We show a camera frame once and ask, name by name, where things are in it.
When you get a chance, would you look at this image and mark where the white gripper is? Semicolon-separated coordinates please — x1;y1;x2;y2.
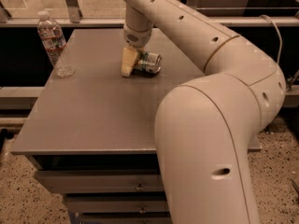
121;24;152;77

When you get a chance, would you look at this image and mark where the middle grey drawer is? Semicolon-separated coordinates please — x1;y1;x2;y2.
63;193;169;214

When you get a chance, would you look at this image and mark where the metal window railing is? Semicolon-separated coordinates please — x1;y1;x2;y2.
0;0;299;27

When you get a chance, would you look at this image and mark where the bottom grey drawer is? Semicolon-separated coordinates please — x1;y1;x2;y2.
78;213;172;224

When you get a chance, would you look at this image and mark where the grey drawer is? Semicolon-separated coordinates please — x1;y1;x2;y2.
63;193;169;214
78;213;172;224
35;170;164;194

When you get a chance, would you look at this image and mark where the white cable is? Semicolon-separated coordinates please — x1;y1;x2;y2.
260;14;284;65

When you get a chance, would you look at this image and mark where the grey drawer cabinet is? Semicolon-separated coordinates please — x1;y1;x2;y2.
10;27;262;224

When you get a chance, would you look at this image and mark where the clear plastic water bottle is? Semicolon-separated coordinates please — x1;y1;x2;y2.
37;10;75;77

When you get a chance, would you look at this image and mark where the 7up soda can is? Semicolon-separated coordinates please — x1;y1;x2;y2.
134;51;162;74

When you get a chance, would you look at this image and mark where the top grey drawer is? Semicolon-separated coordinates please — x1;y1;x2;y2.
35;170;164;194

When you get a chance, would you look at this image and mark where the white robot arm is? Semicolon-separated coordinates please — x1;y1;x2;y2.
124;0;286;224

